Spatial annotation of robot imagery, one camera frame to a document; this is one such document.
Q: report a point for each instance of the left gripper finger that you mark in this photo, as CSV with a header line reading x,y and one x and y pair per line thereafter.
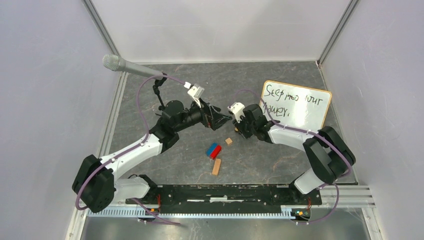
x,y
213,109
217,120

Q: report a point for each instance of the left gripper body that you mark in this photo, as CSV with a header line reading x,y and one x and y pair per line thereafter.
x,y
205,117

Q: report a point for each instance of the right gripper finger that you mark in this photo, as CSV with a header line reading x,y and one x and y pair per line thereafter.
x,y
232,108
238,131

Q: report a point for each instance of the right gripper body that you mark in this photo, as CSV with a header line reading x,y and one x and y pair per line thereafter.
x,y
247,129

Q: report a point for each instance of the white whiteboard wooden frame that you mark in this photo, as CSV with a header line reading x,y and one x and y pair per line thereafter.
x,y
294,105

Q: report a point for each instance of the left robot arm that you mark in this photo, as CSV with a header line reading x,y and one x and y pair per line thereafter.
x,y
96,181

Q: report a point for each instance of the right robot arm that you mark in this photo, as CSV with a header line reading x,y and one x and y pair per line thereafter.
x,y
328,155

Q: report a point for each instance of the small wooden cube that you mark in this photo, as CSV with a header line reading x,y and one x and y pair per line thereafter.
x,y
229,141

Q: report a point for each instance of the blue and red block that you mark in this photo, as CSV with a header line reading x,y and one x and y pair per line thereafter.
x,y
213,151

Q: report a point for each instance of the long wooden block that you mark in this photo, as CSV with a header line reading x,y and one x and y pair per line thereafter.
x,y
216,167

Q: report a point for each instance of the black microphone tripod stand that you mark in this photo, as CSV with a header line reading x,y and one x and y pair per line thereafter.
x,y
157,84

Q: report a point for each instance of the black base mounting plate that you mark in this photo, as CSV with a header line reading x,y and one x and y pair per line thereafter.
x,y
227,198

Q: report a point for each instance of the silver microphone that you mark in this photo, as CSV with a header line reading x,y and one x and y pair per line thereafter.
x,y
118,64

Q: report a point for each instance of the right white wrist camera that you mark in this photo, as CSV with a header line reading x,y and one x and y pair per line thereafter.
x,y
239,112

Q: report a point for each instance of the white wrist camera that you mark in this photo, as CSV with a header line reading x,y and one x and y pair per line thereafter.
x,y
239,112
194,91

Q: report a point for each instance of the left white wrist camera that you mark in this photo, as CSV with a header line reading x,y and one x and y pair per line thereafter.
x,y
194,91

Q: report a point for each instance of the aluminium rail frame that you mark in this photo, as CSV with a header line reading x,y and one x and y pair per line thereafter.
x,y
346,213

